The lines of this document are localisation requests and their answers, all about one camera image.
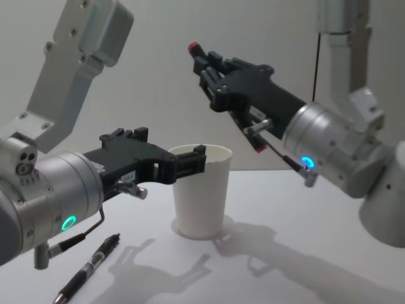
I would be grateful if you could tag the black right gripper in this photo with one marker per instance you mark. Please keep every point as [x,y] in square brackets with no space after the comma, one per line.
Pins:
[262,85]

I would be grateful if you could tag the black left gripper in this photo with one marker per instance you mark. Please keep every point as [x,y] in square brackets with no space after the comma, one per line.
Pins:
[126,161]

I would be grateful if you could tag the white paper cup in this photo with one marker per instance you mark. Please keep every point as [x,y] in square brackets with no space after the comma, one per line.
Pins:
[202,196]

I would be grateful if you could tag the black pen with red ends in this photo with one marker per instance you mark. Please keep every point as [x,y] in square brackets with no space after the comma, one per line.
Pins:
[193,47]

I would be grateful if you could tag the white table cloth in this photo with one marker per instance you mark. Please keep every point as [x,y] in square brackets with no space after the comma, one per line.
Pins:
[284,269]

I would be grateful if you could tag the black click pen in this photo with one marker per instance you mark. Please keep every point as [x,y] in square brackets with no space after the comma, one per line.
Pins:
[90,269]

